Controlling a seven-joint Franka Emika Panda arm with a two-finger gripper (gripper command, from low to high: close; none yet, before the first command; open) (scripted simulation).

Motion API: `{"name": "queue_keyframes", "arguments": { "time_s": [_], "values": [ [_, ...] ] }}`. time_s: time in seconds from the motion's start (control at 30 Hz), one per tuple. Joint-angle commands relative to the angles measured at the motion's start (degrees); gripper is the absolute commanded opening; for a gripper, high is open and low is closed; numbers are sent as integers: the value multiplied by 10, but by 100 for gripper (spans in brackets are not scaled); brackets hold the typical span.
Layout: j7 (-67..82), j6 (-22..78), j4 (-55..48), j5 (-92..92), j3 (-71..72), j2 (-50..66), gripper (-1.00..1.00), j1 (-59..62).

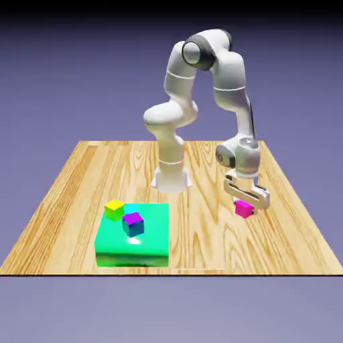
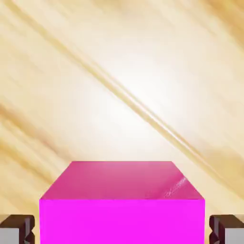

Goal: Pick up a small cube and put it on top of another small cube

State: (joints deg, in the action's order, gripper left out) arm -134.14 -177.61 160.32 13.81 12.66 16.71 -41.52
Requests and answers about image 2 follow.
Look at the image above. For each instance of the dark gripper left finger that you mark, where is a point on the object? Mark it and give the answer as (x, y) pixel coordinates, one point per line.
(13, 226)

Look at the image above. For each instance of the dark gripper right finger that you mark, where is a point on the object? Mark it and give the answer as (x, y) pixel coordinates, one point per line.
(228, 226)

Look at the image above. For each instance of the small magenta cube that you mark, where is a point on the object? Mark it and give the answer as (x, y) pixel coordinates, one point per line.
(122, 219)

